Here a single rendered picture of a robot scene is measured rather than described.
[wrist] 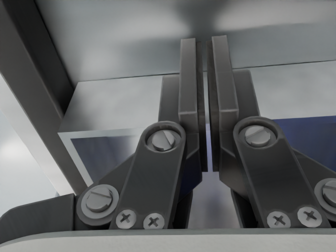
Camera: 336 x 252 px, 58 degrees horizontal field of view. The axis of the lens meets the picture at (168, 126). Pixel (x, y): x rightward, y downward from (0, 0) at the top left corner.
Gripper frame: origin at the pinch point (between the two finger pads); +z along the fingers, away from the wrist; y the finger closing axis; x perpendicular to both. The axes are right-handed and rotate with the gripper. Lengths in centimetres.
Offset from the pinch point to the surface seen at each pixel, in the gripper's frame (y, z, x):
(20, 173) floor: -107, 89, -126
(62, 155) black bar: -7.7, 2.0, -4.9
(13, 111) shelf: -10.6, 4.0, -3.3
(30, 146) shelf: -11.0, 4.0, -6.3
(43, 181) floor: -97, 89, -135
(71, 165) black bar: -7.6, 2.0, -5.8
